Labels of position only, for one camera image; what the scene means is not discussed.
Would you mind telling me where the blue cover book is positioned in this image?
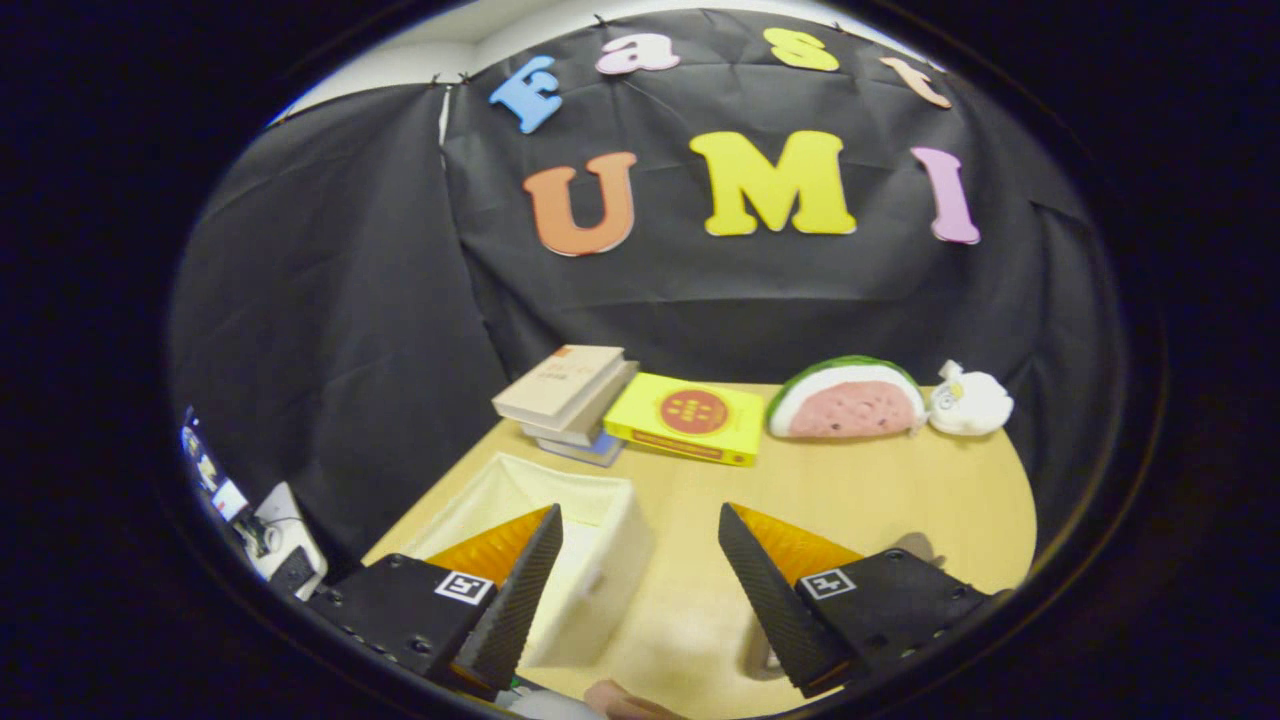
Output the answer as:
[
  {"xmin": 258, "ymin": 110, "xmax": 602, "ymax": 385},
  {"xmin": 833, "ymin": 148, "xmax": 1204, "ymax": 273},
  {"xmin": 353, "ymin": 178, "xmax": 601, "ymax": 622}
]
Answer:
[{"xmin": 537, "ymin": 425, "xmax": 628, "ymax": 469}]

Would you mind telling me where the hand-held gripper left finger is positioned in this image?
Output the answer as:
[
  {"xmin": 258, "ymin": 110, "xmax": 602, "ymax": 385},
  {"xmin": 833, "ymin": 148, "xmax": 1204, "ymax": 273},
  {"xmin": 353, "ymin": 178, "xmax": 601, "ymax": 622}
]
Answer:
[{"xmin": 305, "ymin": 503, "xmax": 564, "ymax": 701}]

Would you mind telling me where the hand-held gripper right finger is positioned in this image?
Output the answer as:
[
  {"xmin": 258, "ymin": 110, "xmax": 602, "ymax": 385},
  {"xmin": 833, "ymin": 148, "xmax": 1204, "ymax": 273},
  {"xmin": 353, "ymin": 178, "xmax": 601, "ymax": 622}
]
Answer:
[{"xmin": 717, "ymin": 503, "xmax": 1001, "ymax": 699}]

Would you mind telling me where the grey cover book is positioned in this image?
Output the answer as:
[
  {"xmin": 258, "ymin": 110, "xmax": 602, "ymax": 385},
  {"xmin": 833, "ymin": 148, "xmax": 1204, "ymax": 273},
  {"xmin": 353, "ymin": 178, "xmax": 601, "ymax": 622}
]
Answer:
[{"xmin": 520, "ymin": 360, "xmax": 641, "ymax": 448}]

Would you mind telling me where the watermelon slice plush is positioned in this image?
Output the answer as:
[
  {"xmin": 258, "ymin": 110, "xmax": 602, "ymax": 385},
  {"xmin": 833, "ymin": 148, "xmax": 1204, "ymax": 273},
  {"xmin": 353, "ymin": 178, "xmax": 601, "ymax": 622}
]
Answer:
[{"xmin": 766, "ymin": 356, "xmax": 929, "ymax": 439}]

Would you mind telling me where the lit display screen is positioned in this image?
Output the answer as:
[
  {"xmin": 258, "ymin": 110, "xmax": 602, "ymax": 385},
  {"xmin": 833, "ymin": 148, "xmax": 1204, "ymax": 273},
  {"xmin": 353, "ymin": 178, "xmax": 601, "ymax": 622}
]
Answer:
[{"xmin": 180, "ymin": 405, "xmax": 251, "ymax": 523}]

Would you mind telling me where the cream fabric storage box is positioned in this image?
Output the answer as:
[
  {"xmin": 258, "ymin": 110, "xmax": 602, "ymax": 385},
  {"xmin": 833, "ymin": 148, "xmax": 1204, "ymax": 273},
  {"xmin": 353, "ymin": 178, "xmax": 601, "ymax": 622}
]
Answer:
[{"xmin": 405, "ymin": 452, "xmax": 656, "ymax": 669}]

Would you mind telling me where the white plush toy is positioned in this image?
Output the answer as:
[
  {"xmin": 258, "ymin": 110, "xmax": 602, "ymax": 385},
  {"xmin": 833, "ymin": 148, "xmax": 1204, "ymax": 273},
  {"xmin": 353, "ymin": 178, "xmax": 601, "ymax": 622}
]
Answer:
[{"xmin": 928, "ymin": 360, "xmax": 1014, "ymax": 437}]

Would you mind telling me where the yellow book with red circle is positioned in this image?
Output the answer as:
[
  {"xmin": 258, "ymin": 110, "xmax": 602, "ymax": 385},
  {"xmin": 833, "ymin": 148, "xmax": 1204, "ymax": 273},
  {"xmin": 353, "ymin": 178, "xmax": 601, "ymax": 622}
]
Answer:
[{"xmin": 603, "ymin": 372, "xmax": 766, "ymax": 468}]

